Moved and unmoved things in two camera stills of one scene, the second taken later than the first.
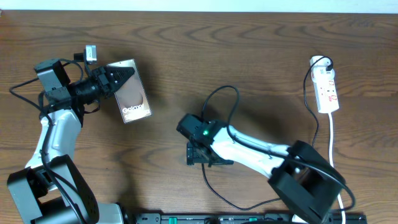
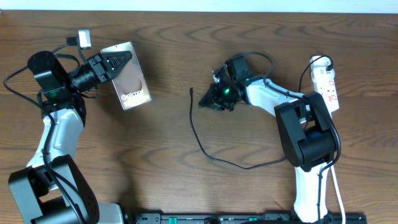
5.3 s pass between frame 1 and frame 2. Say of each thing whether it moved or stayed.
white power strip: stayed
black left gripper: moved
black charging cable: moved
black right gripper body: moved
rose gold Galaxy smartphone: moved
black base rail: stayed
